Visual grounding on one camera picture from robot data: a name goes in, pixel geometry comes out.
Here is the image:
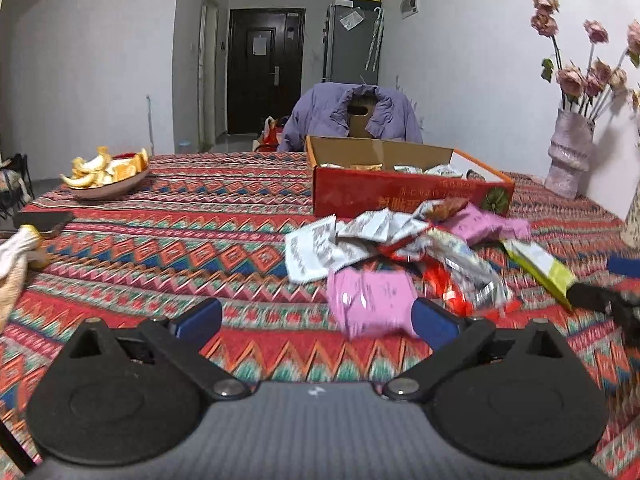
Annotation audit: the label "lime green snack packet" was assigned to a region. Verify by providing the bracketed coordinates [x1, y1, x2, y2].
[501, 238, 577, 311]

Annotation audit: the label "pink snack packet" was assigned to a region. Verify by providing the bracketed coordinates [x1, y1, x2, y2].
[326, 268, 418, 339]
[439, 204, 532, 246]

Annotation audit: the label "white printed snack packet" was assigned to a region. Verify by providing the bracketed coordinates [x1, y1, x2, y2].
[284, 214, 373, 284]

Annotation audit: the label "left hand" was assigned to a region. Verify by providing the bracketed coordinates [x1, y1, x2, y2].
[0, 224, 49, 330]

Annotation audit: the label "red silver snack packet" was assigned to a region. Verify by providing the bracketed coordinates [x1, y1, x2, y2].
[380, 228, 521, 321]

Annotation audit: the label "patterned red tablecloth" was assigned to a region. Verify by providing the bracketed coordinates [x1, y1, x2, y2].
[1, 154, 639, 479]

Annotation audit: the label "white snack packet upper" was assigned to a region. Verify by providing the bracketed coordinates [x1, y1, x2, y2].
[336, 208, 431, 245]

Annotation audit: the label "pink ceramic vase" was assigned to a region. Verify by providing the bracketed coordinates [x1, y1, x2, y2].
[544, 108, 594, 200]

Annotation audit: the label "bowl of orange peels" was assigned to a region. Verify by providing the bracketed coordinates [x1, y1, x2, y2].
[60, 146, 150, 200]

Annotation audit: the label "red cardboard box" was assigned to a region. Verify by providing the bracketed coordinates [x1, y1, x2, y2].
[306, 136, 514, 218]

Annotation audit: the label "dried pink flowers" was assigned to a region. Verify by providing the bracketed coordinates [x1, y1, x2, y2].
[529, 0, 640, 123]

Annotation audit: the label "brown chair back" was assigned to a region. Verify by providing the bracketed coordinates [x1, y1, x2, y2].
[347, 94, 378, 139]

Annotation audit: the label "purple puffer jacket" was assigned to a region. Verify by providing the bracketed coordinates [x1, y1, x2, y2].
[278, 82, 423, 152]

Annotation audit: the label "dark entrance door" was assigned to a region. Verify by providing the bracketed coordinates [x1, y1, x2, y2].
[227, 8, 305, 134]

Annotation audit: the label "grey cabinet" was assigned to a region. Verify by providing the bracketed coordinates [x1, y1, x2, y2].
[322, 3, 384, 84]

